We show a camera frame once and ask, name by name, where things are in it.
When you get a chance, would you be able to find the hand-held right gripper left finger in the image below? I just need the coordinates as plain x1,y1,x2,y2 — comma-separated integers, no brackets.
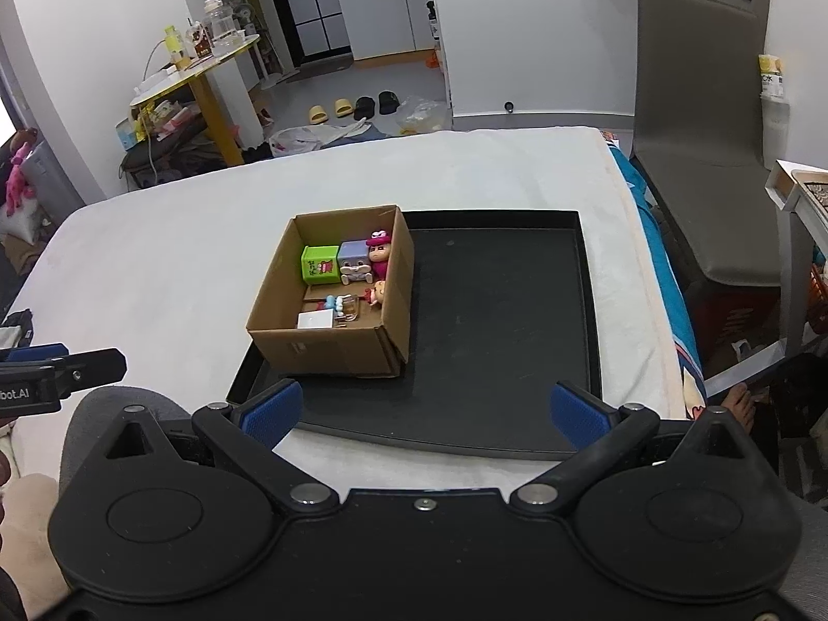
103,378,341,512

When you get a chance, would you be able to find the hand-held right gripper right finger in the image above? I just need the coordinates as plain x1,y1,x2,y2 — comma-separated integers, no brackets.
511,381,745,511

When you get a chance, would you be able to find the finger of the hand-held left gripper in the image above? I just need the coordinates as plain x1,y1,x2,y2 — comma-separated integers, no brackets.
39,348,127,395
0,343,69,366

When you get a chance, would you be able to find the brown cardboard box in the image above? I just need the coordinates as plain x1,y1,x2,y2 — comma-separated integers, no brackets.
246,205,415,379

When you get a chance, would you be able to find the black tray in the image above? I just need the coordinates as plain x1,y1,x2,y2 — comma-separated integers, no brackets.
225,209,604,460

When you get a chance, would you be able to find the blue cartoon figurine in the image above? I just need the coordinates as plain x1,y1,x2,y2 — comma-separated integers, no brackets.
317,294,360,321

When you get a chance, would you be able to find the green monster cube toy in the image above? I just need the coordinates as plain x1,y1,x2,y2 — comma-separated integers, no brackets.
299,244,341,286

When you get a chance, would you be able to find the purple bunny cube toy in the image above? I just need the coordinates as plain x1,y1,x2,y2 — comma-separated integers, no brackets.
336,241,373,287

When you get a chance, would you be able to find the pink hooded figurine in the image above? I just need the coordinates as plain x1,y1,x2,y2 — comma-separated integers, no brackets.
365,229,393,282

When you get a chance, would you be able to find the cream cloth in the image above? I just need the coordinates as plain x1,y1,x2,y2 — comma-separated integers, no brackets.
0,475,59,596

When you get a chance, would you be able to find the person's foot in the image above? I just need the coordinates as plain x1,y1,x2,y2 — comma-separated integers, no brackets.
724,383,757,434

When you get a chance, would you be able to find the blue cartoon bed sheet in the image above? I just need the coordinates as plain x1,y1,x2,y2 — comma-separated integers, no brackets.
601,129,709,421

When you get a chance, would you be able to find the pink plush toy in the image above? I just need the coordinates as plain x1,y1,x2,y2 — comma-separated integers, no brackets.
3,139,36,214

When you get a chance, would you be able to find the white side table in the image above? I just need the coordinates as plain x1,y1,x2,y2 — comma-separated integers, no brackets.
763,158,828,363

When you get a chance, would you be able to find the white plastic bag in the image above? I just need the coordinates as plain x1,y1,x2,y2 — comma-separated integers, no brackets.
268,117,373,157

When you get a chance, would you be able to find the yellow legged oval table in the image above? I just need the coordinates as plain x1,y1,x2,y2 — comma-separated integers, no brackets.
129,32,263,166

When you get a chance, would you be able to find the white power strip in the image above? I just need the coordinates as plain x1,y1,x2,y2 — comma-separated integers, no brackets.
132,68,179,95

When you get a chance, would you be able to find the grey chair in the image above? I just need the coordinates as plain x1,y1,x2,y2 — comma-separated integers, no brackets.
634,0,783,289

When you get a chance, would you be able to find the clear plastic bag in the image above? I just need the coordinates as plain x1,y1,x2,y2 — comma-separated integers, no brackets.
396,96,450,135

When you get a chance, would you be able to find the white standing fan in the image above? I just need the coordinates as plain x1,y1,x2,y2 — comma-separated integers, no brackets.
231,3,289,90

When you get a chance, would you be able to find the clear water jug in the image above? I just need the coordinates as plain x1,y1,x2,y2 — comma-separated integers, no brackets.
203,0,239,46

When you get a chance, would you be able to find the black grid glass door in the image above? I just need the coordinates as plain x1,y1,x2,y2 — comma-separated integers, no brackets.
259,0,353,69

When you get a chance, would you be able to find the white cabinet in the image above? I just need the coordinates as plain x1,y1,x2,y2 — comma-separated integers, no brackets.
333,0,436,61

